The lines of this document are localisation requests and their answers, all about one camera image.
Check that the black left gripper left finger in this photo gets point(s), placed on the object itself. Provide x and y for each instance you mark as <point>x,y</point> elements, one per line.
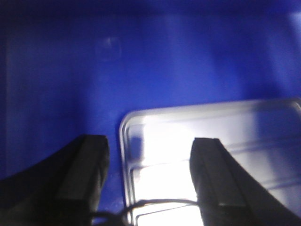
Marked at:
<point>61,190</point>

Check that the small silver metal tray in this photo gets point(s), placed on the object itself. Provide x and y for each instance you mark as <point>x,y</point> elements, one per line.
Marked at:
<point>263,136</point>

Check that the large blue plastic bin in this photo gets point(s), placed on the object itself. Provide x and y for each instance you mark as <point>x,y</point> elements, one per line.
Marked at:
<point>79,67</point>

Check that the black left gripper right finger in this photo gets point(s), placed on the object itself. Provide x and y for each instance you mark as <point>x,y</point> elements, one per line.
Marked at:
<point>227,194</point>

